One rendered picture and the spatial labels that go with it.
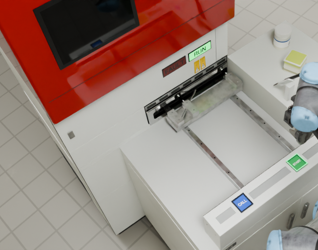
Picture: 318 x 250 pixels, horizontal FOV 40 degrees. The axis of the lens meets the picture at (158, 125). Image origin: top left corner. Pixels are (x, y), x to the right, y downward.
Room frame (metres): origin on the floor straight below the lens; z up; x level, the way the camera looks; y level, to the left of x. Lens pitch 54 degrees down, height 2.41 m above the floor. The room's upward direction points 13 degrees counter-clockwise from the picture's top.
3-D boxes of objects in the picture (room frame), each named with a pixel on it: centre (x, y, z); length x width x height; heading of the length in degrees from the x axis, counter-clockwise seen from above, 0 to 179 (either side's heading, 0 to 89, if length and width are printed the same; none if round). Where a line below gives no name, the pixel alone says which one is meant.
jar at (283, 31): (1.33, -0.61, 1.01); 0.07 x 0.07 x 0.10
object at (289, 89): (1.05, -0.53, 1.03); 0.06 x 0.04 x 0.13; 24
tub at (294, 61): (1.18, -0.62, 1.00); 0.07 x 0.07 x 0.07; 44
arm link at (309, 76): (0.75, -0.46, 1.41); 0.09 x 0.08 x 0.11; 150
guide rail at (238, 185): (0.94, -0.18, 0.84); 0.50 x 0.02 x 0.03; 24
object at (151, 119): (1.23, -0.16, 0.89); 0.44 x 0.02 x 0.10; 114
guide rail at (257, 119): (1.05, -0.42, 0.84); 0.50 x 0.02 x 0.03; 24
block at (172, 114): (1.11, -0.08, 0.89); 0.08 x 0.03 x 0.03; 24
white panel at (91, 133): (1.17, 0.01, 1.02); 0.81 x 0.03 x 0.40; 114
